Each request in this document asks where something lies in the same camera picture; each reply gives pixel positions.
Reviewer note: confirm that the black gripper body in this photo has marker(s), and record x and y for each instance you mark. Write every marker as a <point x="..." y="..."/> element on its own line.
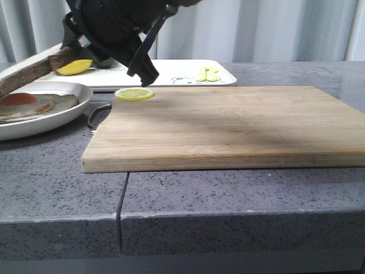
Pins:
<point x="117" y="28"/>

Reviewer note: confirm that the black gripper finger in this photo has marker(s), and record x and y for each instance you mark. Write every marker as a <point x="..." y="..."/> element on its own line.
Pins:
<point x="141" y="63"/>
<point x="73" y="37"/>

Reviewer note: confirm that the white bread slice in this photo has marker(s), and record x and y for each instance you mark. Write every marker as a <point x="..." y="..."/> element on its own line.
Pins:
<point x="37" y="66"/>

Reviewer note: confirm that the white plate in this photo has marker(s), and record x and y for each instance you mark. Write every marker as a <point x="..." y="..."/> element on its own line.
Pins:
<point x="49" y="122"/>

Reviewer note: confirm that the white bear tray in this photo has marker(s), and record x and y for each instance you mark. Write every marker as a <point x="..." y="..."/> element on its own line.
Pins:
<point x="172" y="72"/>

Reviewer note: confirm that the lemon slice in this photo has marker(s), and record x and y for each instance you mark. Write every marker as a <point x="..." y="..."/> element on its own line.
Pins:
<point x="134" y="94"/>

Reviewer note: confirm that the green lime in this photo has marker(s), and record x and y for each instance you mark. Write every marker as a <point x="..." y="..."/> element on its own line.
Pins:
<point x="105" y="64"/>

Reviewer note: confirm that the yellow lemon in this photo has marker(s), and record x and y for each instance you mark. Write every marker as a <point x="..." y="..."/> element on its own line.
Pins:
<point x="76" y="67"/>

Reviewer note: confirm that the yellow plastic fork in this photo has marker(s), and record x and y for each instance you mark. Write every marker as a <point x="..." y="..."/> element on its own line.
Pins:
<point x="201" y="75"/>

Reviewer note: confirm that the wooden cutting board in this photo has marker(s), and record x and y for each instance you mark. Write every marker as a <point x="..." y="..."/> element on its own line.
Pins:
<point x="220" y="128"/>

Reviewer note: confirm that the fried egg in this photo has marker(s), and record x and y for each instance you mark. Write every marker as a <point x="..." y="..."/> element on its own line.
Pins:
<point x="22" y="104"/>

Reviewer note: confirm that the grey curtain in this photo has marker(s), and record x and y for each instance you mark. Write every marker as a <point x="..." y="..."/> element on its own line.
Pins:
<point x="224" y="31"/>

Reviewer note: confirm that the metal cutting board handle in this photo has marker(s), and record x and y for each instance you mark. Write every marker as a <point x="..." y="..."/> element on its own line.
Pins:
<point x="95" y="113"/>

